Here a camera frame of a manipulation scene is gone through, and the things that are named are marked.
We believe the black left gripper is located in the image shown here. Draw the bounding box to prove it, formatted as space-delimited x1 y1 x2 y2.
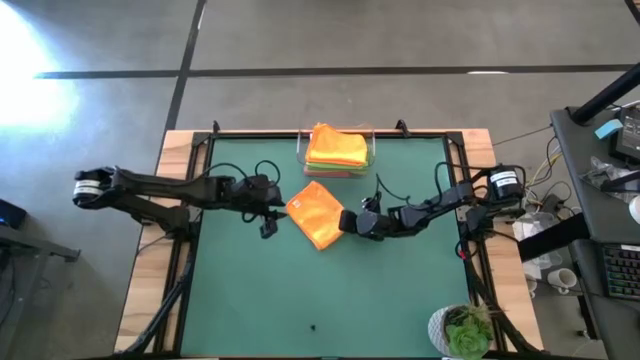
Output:
229 174 286 240

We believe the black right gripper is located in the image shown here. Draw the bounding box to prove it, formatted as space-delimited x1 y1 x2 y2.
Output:
338 209 394 242

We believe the orange microfiber towel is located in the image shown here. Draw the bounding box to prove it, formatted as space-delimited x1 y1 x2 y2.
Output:
285 180 346 252
304 122 370 168

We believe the pink microfiber towel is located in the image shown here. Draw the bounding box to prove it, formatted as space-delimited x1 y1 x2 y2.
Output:
303 167 369 179

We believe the green table mat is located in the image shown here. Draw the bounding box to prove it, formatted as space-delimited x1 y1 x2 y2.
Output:
179 137 474 359

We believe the clear plastic bin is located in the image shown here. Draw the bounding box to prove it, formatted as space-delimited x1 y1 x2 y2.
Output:
295 123 376 177

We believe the succulent in white pot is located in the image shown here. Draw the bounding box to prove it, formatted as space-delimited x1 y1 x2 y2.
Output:
427 302 497 360

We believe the clear plastic container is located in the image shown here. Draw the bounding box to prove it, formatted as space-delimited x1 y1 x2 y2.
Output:
510 209 565 281

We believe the black power adapter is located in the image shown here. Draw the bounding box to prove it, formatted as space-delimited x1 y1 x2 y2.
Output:
541 193 566 217

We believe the black padded bar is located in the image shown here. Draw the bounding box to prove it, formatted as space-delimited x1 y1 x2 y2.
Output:
517 212 592 262

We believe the white mug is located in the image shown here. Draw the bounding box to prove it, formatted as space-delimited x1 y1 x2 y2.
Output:
546 267 579 296

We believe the dark grey side desk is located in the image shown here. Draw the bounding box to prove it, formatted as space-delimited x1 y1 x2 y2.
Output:
549 104 640 360

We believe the black device blue light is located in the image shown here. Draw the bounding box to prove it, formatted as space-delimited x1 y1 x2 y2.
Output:
0 198 29 231

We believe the crinkled clear plastic bag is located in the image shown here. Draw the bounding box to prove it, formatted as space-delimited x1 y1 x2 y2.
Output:
585 155 640 191

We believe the light blue card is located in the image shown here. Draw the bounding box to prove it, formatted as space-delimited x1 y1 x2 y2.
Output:
593 118 624 141

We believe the backlit computer keyboard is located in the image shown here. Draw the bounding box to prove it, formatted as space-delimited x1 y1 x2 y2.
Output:
601 243 640 302

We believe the black stand pole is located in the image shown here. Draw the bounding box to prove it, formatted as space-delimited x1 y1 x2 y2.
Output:
569 62 640 126

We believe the black box device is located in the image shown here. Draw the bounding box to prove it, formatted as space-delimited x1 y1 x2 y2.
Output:
608 105 640 165

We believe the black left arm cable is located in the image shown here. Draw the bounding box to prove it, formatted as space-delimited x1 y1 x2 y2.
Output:
202 159 282 187

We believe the black aluminium table frame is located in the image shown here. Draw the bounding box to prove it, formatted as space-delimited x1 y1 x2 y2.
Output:
122 119 544 360

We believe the black cable red plug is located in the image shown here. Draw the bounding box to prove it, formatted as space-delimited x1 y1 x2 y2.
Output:
452 237 474 262

